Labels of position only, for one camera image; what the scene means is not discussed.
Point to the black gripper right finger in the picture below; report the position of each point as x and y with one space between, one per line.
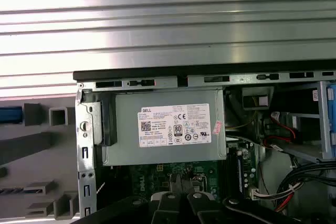
202 208

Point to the grey parts rack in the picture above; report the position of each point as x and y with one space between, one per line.
31 140

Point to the blue plastic drive latch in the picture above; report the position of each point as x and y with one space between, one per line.
331 119

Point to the green motherboard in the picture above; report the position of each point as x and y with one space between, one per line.
155 179

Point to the metal optical drive cage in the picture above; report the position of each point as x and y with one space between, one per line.
321 103

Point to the CPU socket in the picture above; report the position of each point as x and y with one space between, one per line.
200 183

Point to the grey power supply unit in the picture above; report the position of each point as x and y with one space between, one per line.
126 119

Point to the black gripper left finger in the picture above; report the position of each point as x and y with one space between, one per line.
168 208

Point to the black PC case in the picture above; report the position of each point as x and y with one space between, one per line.
118 73

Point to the hard disk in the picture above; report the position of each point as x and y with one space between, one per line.
10 115

